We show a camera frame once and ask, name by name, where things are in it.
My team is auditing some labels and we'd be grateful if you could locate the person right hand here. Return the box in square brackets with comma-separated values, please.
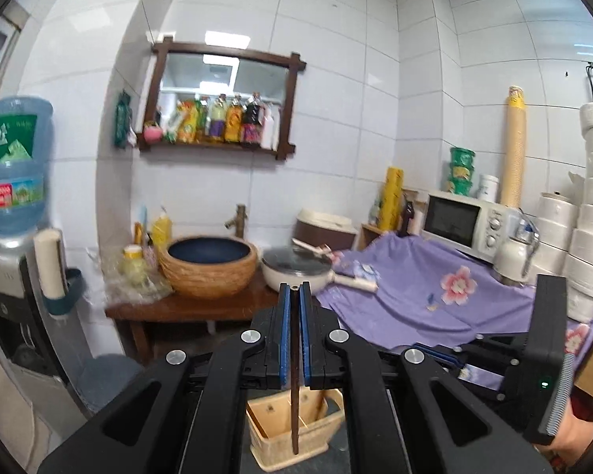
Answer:
[533, 400, 593, 466]

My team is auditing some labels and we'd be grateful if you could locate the dark wooden counter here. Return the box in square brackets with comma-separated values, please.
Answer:
[105, 273, 277, 366]

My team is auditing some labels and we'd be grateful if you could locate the white pan with lid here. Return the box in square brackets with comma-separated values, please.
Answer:
[260, 246, 378, 294]

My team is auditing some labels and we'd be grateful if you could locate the purple floral cloth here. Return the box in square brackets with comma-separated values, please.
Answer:
[315, 231, 593, 391]

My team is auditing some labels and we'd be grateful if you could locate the cream plastic utensil holder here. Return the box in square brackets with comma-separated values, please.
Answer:
[246, 386, 345, 473]

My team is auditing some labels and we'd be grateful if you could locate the brown rice cooker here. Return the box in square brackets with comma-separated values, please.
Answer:
[293, 209, 358, 250]

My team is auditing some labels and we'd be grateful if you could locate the woven rim basin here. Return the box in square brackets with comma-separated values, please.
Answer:
[158, 235, 258, 300]

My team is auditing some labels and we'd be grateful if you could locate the white kettle jug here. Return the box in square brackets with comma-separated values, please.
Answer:
[493, 213, 540, 286]

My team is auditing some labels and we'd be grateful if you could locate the bronze faucet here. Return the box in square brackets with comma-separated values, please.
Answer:
[225, 204, 247, 239]

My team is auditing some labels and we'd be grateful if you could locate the white microwave oven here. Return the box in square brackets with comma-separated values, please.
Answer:
[421, 192, 521, 263]

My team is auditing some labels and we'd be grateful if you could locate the toilet paper roll stack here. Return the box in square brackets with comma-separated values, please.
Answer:
[533, 103, 593, 322]

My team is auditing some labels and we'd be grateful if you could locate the yellow wrapped roll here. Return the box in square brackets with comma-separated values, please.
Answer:
[378, 167, 404, 231]

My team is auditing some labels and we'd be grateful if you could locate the clear plastic bag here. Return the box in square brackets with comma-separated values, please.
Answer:
[86, 244, 173, 308]

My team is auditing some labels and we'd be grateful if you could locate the yellow soap bottle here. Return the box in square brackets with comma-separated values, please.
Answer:
[151, 208, 172, 252]

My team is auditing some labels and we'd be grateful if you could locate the tall paper cup stack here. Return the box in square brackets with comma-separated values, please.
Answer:
[500, 86, 527, 209]

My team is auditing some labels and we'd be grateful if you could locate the green noodle cup stack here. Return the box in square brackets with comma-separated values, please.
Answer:
[447, 147, 476, 196]

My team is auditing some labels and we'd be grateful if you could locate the dark soy sauce bottle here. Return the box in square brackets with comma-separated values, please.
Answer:
[242, 92, 265, 146]

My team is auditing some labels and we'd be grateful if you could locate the paper cup dispenser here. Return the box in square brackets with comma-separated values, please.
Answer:
[34, 228, 85, 320]

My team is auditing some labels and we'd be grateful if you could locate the wooden framed mirror shelf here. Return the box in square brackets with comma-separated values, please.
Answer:
[138, 36, 306, 162]

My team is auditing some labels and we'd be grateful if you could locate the grey water dispenser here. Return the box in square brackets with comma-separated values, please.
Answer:
[0, 231, 98, 421]

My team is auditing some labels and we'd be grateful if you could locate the blue water jug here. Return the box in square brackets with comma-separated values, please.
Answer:
[0, 95, 53, 247]

